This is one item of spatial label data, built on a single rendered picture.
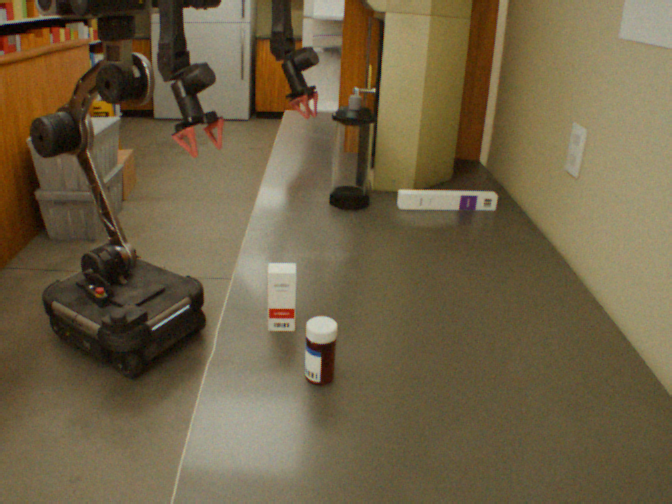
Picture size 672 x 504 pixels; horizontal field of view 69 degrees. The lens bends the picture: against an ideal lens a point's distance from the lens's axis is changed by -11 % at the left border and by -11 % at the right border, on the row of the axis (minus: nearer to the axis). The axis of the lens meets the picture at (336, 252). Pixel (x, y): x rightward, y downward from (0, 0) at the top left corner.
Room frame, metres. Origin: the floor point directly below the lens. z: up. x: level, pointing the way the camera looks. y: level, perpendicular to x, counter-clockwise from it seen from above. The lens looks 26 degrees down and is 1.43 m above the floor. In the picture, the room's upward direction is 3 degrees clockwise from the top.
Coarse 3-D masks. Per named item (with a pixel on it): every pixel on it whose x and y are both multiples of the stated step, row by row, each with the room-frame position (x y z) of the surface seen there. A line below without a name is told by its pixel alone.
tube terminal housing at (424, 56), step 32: (416, 0) 1.39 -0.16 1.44; (448, 0) 1.45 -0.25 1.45; (384, 32) 1.39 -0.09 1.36; (416, 32) 1.39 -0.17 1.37; (448, 32) 1.46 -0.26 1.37; (384, 64) 1.39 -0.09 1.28; (416, 64) 1.40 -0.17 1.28; (448, 64) 1.47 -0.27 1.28; (384, 96) 1.39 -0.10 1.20; (416, 96) 1.40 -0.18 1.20; (448, 96) 1.49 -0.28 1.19; (384, 128) 1.39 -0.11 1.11; (416, 128) 1.40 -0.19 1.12; (448, 128) 1.50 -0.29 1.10; (384, 160) 1.39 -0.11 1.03; (416, 160) 1.40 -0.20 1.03; (448, 160) 1.52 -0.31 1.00
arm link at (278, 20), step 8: (272, 0) 1.85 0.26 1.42; (280, 0) 1.84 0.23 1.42; (288, 0) 1.85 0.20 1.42; (272, 8) 1.85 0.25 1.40; (280, 8) 1.84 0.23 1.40; (288, 8) 1.85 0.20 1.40; (272, 16) 1.85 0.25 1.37; (280, 16) 1.84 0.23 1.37; (288, 16) 1.85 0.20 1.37; (272, 24) 1.85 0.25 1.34; (280, 24) 1.83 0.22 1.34; (288, 24) 1.85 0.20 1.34; (272, 32) 1.84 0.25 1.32; (280, 32) 1.83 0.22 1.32; (288, 32) 1.85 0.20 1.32; (272, 40) 1.84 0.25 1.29; (280, 40) 1.83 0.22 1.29; (288, 40) 1.87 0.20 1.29; (288, 48) 1.84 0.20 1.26
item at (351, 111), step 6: (354, 96) 1.28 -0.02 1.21; (360, 96) 1.29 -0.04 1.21; (354, 102) 1.27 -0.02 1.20; (360, 102) 1.28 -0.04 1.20; (342, 108) 1.28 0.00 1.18; (348, 108) 1.28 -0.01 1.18; (354, 108) 1.27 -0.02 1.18; (360, 108) 1.28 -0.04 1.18; (366, 108) 1.30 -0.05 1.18; (336, 114) 1.27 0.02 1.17; (342, 114) 1.26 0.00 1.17; (348, 114) 1.25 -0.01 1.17; (354, 114) 1.25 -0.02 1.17; (360, 114) 1.25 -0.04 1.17; (366, 114) 1.26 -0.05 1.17; (372, 114) 1.28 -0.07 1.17
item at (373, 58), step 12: (372, 24) 1.62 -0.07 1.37; (372, 36) 1.59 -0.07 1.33; (372, 48) 1.56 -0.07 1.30; (372, 60) 1.53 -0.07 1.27; (372, 72) 1.51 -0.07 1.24; (372, 84) 1.48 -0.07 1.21; (372, 96) 1.45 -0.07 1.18; (372, 108) 1.43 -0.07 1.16; (372, 144) 1.40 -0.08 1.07; (372, 156) 1.40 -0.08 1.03
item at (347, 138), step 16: (336, 128) 1.27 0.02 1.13; (352, 128) 1.24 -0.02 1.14; (368, 128) 1.26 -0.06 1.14; (336, 144) 1.26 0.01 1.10; (352, 144) 1.24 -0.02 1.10; (368, 144) 1.26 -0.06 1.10; (336, 160) 1.26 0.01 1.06; (352, 160) 1.24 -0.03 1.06; (368, 160) 1.26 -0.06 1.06; (336, 176) 1.26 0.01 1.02; (352, 176) 1.24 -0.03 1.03; (368, 176) 1.27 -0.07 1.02; (336, 192) 1.26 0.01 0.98; (352, 192) 1.24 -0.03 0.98
